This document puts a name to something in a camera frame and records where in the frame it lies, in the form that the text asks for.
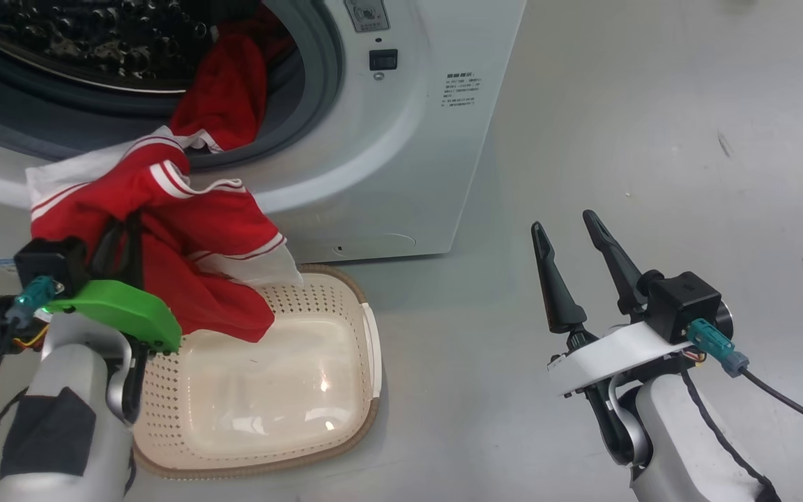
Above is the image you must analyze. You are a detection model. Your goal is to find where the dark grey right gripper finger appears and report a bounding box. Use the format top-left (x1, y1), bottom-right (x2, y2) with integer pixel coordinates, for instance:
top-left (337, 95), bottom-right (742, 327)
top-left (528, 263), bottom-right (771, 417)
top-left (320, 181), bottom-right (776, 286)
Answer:
top-left (582, 209), bottom-right (646, 316)
top-left (531, 222), bottom-right (588, 334)

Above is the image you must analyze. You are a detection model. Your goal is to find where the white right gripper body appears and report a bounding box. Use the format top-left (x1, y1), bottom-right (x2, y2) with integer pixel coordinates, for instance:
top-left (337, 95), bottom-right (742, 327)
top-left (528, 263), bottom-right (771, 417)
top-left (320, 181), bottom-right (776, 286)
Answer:
top-left (548, 322), bottom-right (695, 398)

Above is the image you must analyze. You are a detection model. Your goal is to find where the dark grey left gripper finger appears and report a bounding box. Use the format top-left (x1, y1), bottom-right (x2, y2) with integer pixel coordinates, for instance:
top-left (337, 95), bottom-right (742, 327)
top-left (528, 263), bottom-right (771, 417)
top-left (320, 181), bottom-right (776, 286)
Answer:
top-left (123, 211), bottom-right (146, 288)
top-left (89, 222), bottom-right (123, 280)

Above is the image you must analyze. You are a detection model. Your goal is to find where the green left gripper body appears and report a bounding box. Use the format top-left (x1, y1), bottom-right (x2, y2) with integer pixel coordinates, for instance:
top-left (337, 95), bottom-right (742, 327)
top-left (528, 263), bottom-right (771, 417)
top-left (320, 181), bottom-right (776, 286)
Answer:
top-left (43, 279), bottom-right (183, 353)

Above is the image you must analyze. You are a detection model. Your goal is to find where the red white striped garment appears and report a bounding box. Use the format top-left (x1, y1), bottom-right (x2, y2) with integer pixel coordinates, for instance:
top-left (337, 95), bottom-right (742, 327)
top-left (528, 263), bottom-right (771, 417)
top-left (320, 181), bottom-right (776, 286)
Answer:
top-left (25, 7), bottom-right (303, 344)

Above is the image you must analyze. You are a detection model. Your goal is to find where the cream laundry basket brown rim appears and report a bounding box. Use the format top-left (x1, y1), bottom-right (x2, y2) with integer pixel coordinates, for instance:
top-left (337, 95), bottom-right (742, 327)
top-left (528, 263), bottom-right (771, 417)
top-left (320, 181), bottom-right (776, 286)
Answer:
top-left (130, 264), bottom-right (383, 480)

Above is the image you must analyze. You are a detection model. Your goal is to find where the white front-load washing machine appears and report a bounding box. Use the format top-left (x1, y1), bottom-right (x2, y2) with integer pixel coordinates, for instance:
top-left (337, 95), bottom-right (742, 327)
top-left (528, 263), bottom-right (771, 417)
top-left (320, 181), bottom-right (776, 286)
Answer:
top-left (0, 0), bottom-right (528, 264)

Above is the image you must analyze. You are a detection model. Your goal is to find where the grey rubber door gasket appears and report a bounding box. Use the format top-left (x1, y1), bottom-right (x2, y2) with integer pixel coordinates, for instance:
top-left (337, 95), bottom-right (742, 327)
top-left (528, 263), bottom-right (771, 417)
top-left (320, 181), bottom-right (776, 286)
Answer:
top-left (0, 0), bottom-right (344, 172)

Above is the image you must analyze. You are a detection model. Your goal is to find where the perforated steel washer drum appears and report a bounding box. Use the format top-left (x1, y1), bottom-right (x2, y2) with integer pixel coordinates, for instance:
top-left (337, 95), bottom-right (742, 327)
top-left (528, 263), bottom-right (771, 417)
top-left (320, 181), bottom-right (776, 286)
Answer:
top-left (0, 0), bottom-right (214, 95)

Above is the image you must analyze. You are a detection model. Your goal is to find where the small printed text label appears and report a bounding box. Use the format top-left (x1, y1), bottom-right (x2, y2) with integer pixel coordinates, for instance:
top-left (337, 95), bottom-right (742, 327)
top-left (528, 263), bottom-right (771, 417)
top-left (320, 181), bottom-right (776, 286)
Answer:
top-left (443, 70), bottom-right (484, 109)

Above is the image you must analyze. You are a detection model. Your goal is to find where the grey warning sticker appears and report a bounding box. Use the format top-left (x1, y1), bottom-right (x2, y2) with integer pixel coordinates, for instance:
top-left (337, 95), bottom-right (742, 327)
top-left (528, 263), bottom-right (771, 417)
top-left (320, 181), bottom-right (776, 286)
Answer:
top-left (343, 0), bottom-right (390, 33)

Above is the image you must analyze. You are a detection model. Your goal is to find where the black left camera cable teal plug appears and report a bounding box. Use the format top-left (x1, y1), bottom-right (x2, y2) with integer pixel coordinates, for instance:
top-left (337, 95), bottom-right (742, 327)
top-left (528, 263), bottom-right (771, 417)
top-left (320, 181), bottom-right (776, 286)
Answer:
top-left (0, 275), bottom-right (64, 461)

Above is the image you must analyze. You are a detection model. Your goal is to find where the black camera cable teal plug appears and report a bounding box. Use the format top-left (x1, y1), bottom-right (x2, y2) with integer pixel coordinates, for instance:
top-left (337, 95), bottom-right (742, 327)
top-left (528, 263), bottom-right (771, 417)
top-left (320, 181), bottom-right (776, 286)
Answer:
top-left (0, 275), bottom-right (64, 461)
top-left (687, 319), bottom-right (803, 433)

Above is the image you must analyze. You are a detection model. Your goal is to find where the black right camera cable teal plug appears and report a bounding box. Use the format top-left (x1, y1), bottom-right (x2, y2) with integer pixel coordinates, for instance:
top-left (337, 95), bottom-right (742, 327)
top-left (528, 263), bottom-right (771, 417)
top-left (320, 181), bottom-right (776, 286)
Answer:
top-left (687, 319), bottom-right (803, 433)

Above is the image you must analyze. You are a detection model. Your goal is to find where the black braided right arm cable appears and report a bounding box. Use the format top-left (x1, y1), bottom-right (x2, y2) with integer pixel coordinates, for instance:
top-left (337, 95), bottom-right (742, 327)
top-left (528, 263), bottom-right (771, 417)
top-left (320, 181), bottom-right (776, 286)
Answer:
top-left (680, 370), bottom-right (782, 502)

